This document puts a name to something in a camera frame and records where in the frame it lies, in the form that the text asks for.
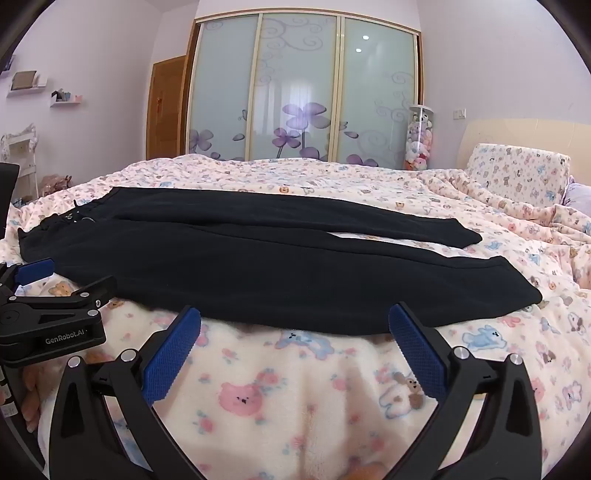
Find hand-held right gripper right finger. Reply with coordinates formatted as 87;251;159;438
387;302;544;480

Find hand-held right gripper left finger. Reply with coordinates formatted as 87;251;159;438
46;305;206;480

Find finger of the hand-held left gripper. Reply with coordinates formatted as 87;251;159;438
0;258;56;297
7;275;117;321

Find black pants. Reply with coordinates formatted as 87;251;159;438
18;186;543;335

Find black chair back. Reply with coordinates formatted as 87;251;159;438
0;162;20;232

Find brown plush toys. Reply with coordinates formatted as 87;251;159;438
39;174;73;198

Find white ornate rack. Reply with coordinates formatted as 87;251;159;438
0;123;38;205

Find bear print blanket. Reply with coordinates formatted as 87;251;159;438
0;152;591;480

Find wooden door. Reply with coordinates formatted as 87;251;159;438
146;55;187;161

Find bear print pillow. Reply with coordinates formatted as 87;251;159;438
464;143;571;208

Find clear tube of plush toys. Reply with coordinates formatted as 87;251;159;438
403;105;435;172

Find purple pillow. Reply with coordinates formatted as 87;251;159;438
560;182;591;219

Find cream headboard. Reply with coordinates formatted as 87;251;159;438
456;119;591;188

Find frosted glass sliding wardrobe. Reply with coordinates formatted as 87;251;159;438
184;8;423;171

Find picture frame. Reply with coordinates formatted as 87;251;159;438
10;70;38;91

